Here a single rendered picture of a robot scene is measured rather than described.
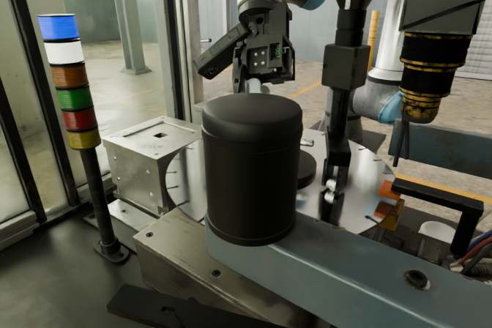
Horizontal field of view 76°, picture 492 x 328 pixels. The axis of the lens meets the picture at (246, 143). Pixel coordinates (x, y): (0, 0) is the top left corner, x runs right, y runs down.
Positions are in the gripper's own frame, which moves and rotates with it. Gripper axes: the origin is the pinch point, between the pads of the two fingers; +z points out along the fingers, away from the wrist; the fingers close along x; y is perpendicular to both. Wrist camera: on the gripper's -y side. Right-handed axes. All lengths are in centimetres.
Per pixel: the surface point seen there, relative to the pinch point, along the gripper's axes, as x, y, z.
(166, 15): 9.8, -25.9, -30.4
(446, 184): 215, 56, 7
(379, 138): 69, 18, -7
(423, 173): 223, 42, 0
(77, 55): -17.7, -17.6, -8.7
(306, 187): -3.9, 10.7, 8.8
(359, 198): -3.3, 17.4, 10.1
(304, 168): -1.7, 9.9, 6.1
